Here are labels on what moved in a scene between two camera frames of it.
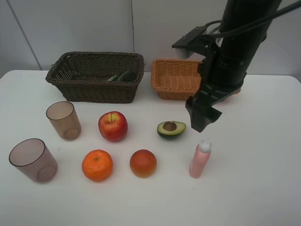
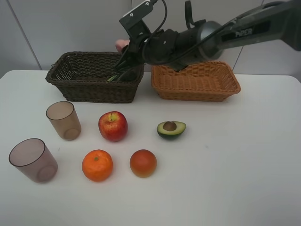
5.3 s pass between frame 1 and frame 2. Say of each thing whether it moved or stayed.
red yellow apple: stayed
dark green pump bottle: stayed
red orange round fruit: stayed
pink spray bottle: moved
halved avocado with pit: stayed
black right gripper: moved
